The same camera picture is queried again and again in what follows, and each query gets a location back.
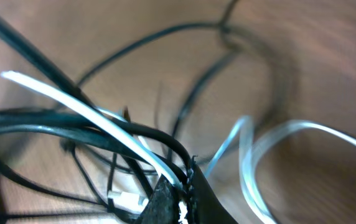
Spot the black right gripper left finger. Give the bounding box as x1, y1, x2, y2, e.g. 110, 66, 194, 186
137, 176, 179, 224

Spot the white cable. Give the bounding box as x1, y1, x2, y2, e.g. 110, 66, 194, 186
0, 70, 356, 224

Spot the black cable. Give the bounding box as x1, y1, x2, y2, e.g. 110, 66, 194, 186
0, 0, 297, 224

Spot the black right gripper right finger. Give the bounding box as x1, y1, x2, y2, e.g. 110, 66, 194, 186
187, 157, 237, 224

